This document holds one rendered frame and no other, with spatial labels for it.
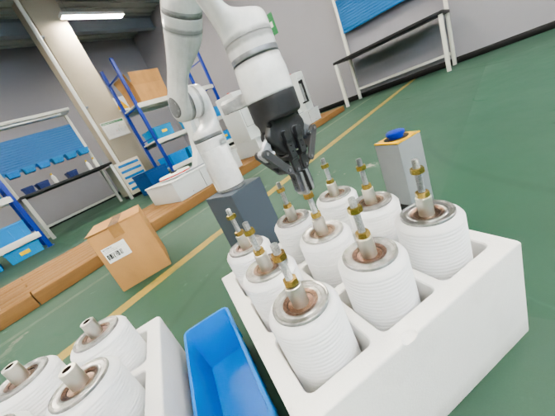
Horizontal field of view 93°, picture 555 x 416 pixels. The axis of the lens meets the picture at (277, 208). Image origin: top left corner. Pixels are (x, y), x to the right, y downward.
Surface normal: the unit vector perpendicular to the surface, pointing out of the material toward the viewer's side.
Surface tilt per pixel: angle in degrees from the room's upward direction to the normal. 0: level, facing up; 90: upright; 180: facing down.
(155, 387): 0
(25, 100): 90
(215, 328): 88
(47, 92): 90
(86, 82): 90
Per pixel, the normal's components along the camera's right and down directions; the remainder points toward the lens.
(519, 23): -0.57, 0.50
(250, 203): 0.73, -0.06
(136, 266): 0.46, 0.11
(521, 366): -0.38, -0.86
